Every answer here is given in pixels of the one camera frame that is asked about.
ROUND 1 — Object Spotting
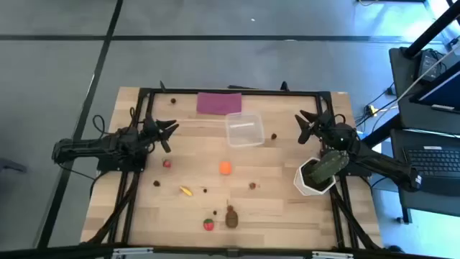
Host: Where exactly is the grey chair part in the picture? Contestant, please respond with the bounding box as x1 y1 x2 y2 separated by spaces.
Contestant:
0 157 28 174

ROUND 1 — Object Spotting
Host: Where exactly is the green cactus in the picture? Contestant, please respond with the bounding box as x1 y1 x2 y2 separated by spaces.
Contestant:
309 149 350 184

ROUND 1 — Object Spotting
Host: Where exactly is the black desk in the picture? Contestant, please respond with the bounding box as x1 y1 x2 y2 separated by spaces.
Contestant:
389 46 460 224

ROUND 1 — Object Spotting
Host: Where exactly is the black overhead beam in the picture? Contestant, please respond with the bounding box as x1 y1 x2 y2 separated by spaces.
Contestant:
0 243 460 259

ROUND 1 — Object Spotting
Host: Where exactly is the folded purple cloth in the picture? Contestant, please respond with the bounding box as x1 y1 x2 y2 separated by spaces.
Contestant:
195 91 243 116

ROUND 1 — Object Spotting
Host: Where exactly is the black diagonal desk beam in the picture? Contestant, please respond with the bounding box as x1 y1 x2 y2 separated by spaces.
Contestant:
361 114 402 149

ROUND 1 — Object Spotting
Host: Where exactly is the black power adapter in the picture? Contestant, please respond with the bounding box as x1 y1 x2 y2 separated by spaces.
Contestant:
418 49 446 83

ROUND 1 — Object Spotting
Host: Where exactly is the clear plastic tupperware container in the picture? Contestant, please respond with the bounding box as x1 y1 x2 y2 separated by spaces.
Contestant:
224 112 266 149

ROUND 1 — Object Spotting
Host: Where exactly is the black metal table frame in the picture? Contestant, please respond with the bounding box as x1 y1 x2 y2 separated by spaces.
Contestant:
80 81 387 253

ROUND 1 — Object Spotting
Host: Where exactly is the orange toy fruit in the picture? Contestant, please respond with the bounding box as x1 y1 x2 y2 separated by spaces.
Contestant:
218 160 233 176

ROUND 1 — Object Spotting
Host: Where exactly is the black diagonal pole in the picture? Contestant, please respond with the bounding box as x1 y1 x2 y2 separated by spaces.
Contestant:
402 0 460 59

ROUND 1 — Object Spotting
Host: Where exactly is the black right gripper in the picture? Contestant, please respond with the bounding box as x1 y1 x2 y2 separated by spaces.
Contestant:
294 109 341 145

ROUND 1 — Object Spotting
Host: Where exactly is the white cable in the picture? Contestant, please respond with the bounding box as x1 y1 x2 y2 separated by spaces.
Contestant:
394 42 460 105

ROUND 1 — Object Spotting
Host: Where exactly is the silver metal bracket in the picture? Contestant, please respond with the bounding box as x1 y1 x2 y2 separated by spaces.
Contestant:
112 246 155 259
310 250 355 259

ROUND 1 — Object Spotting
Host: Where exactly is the black laptop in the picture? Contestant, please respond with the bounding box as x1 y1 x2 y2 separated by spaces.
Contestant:
402 144 460 198

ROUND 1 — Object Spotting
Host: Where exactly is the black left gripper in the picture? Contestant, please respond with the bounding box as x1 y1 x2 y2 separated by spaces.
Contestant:
142 113 180 154

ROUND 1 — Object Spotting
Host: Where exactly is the black computer monitor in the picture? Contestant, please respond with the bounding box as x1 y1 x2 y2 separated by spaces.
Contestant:
409 59 460 115

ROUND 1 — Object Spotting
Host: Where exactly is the white hexagonal plant pot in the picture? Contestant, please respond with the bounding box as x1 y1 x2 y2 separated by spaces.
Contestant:
293 156 337 197

